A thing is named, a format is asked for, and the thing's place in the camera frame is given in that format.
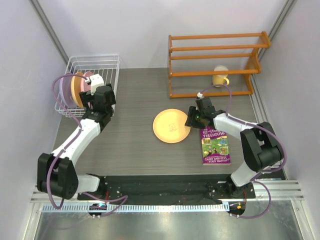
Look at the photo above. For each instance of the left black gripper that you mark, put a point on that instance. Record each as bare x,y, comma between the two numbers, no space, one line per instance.
87,97

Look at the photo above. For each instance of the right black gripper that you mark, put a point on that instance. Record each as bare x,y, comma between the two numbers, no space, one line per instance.
192,111

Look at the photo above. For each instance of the yellow plate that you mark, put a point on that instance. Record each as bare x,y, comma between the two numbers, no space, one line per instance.
75,87
169,126

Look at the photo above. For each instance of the purple plate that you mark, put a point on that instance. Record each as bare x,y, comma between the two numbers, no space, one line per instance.
65,91

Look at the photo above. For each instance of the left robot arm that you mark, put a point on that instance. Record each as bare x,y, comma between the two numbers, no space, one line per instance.
56,174

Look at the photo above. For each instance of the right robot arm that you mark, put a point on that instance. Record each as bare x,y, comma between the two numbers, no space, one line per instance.
260,146

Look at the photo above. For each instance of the orange wooden shelf rack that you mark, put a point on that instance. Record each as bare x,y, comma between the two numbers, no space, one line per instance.
192,59

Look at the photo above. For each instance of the purple storey treehouse book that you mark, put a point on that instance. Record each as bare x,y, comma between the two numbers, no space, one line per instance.
215,147

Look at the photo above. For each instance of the yellow mug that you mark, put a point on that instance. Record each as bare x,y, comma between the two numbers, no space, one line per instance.
220,79

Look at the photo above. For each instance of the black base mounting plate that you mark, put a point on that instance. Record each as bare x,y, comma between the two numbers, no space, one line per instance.
168,190

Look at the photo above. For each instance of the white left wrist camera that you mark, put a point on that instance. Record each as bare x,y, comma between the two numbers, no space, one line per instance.
92,83

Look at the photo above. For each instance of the white wire dish rack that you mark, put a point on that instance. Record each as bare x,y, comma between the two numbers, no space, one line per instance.
107,66

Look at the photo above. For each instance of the slotted cable duct rail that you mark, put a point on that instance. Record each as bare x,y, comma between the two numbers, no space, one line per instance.
90,207

